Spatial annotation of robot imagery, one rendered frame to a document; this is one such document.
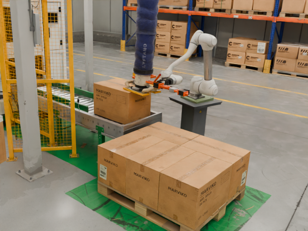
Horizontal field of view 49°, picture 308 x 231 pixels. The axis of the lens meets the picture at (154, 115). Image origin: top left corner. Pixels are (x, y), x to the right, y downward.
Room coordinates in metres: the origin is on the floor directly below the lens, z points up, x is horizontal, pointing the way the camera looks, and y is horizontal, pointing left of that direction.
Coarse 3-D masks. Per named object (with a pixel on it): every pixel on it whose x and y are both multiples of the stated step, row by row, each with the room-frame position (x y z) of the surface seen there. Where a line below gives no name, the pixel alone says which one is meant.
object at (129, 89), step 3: (126, 87) 3.83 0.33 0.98; (129, 87) 3.84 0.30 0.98; (129, 90) 3.75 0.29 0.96; (132, 90) 3.73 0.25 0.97; (135, 90) 3.72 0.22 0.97; (138, 90) 3.74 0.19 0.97; (141, 90) 3.70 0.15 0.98; (138, 93) 3.65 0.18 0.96; (141, 93) 3.63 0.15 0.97; (144, 93) 3.64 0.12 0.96; (147, 93) 3.65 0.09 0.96
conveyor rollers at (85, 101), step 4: (40, 88) 5.13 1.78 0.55; (52, 88) 5.18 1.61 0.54; (56, 88) 5.23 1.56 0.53; (52, 92) 4.97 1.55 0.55; (56, 92) 5.02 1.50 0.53; (60, 92) 4.98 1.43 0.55; (64, 92) 5.02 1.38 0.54; (68, 92) 5.00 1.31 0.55; (60, 96) 4.77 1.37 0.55; (64, 96) 4.81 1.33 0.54; (68, 96) 4.78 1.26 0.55; (76, 96) 4.86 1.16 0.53; (80, 96) 4.82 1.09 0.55; (84, 96) 4.87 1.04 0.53; (76, 100) 4.64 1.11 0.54; (80, 100) 4.61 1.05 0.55; (84, 100) 4.65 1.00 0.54; (88, 100) 4.70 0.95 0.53; (92, 100) 4.65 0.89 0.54; (84, 104) 4.43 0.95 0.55; (88, 104) 4.47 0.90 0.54; (92, 104) 4.52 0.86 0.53; (88, 108) 4.35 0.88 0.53; (92, 108) 4.30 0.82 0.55; (88, 112) 4.13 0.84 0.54; (92, 112) 4.17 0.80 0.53; (100, 116) 4.04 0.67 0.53; (112, 120) 3.95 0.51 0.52
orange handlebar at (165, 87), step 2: (152, 74) 4.08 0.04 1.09; (134, 76) 3.92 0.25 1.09; (150, 76) 3.98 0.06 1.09; (152, 76) 3.99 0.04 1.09; (154, 76) 4.01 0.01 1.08; (134, 78) 3.87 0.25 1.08; (148, 82) 3.71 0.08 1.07; (150, 82) 3.69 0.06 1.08; (152, 82) 3.68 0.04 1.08; (152, 84) 3.68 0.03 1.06; (160, 86) 3.59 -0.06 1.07; (162, 86) 3.57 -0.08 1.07; (164, 86) 3.55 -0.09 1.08; (166, 86) 3.56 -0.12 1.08; (168, 86) 3.57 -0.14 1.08; (164, 88) 3.55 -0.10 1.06; (166, 88) 3.53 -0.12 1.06; (168, 88) 3.51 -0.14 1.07; (174, 90) 3.46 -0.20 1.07; (176, 90) 3.44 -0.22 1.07; (176, 92) 3.44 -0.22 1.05; (186, 94) 3.36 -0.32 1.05
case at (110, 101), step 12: (96, 84) 4.04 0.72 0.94; (108, 84) 4.03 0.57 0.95; (120, 84) 4.06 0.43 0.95; (96, 96) 4.04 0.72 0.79; (108, 96) 3.91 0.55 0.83; (120, 96) 3.79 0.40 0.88; (132, 96) 3.75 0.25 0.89; (144, 96) 3.92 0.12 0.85; (96, 108) 4.04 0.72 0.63; (108, 108) 3.91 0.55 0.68; (120, 108) 3.78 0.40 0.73; (132, 108) 3.76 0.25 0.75; (144, 108) 3.92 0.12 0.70; (120, 120) 3.78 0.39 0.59; (132, 120) 3.76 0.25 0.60
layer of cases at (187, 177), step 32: (160, 128) 3.69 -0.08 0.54; (128, 160) 2.87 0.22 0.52; (160, 160) 2.87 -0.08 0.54; (192, 160) 2.90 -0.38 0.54; (224, 160) 2.93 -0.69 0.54; (128, 192) 2.87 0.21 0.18; (160, 192) 2.63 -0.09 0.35; (192, 192) 2.43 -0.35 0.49; (224, 192) 2.79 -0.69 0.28; (192, 224) 2.41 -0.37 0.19
